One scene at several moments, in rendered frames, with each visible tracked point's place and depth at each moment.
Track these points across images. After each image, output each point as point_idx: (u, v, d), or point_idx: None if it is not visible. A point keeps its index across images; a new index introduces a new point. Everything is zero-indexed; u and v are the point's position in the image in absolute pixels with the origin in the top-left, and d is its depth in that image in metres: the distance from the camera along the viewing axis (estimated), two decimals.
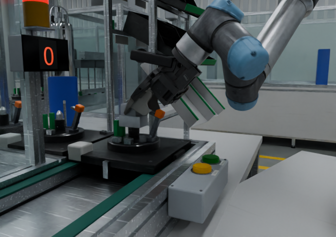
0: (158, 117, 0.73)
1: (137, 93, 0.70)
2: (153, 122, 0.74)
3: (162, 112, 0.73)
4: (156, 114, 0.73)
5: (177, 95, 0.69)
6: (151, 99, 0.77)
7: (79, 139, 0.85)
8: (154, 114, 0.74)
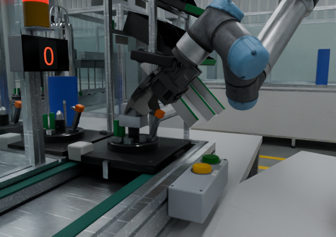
0: (158, 117, 0.73)
1: (138, 93, 0.70)
2: (153, 122, 0.74)
3: (162, 112, 0.73)
4: (156, 114, 0.73)
5: (178, 94, 0.69)
6: (151, 99, 0.77)
7: (79, 139, 0.85)
8: (154, 114, 0.74)
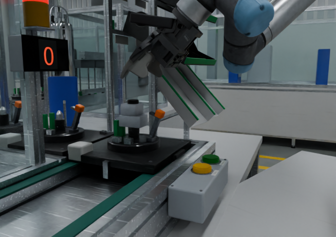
0: (158, 117, 0.73)
1: (137, 54, 0.68)
2: (153, 122, 0.74)
3: (162, 112, 0.73)
4: (156, 114, 0.73)
5: (178, 57, 0.68)
6: (153, 64, 0.77)
7: (79, 139, 0.85)
8: (154, 114, 0.74)
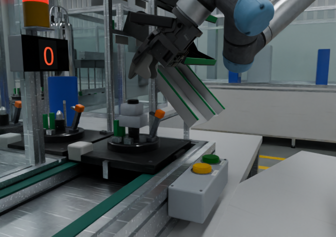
0: (158, 117, 0.73)
1: (138, 57, 0.70)
2: (153, 122, 0.74)
3: (162, 112, 0.73)
4: (156, 114, 0.73)
5: (178, 56, 0.68)
6: None
7: (79, 139, 0.85)
8: (154, 114, 0.74)
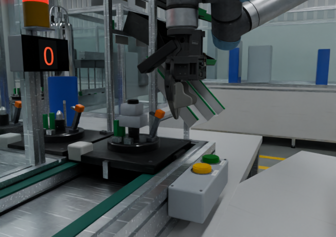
0: (158, 117, 0.73)
1: (169, 92, 0.68)
2: (153, 122, 0.74)
3: (162, 112, 0.73)
4: (156, 114, 0.73)
5: (200, 62, 0.66)
6: None
7: (79, 139, 0.85)
8: (154, 114, 0.74)
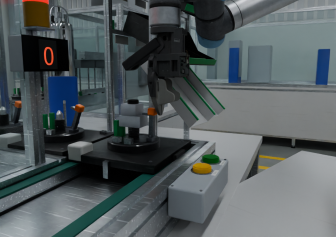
0: (151, 115, 0.74)
1: (152, 88, 0.70)
2: (149, 121, 0.74)
3: (153, 108, 0.73)
4: (149, 112, 0.74)
5: (182, 60, 0.68)
6: None
7: (79, 139, 0.85)
8: (147, 113, 0.74)
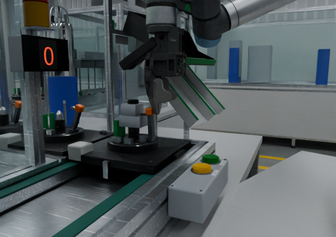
0: (149, 115, 0.74)
1: (149, 88, 0.70)
2: (147, 121, 0.75)
3: (151, 108, 0.74)
4: (147, 112, 0.74)
5: (179, 59, 0.68)
6: None
7: (79, 139, 0.85)
8: (145, 113, 0.75)
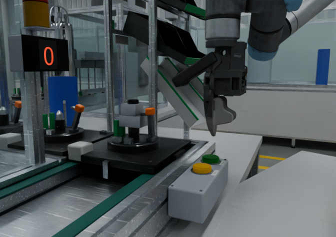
0: (149, 115, 0.74)
1: (208, 108, 0.63)
2: (147, 121, 0.75)
3: (151, 108, 0.74)
4: (147, 112, 0.74)
5: (243, 77, 0.61)
6: None
7: (79, 139, 0.85)
8: (145, 113, 0.75)
